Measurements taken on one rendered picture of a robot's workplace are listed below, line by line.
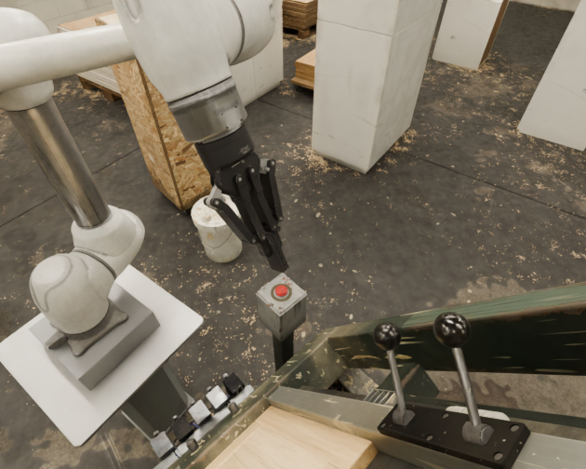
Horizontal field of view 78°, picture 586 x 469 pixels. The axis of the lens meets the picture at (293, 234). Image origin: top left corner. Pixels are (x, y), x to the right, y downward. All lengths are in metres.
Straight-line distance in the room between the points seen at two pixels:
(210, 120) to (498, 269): 2.45
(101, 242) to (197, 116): 0.81
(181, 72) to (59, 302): 0.85
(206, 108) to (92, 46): 0.27
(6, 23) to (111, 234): 0.56
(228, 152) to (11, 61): 0.37
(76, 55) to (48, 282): 0.65
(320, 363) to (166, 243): 1.80
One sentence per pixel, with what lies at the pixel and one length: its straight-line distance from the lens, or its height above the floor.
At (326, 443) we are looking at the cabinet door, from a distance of 0.71.
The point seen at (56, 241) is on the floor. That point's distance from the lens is 3.04.
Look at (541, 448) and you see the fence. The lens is 0.43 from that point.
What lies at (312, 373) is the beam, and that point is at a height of 0.88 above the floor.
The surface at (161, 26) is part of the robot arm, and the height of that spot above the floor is 1.77.
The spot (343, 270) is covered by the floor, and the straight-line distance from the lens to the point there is 2.42.
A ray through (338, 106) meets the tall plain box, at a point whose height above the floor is 0.53.
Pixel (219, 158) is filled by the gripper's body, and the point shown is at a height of 1.62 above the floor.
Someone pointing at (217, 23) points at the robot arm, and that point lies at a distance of 0.50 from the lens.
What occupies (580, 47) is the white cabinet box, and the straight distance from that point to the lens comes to 3.96.
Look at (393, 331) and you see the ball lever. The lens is 0.52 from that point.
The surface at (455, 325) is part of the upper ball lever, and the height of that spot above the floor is 1.56.
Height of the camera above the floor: 1.90
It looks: 47 degrees down
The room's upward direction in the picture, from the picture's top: straight up
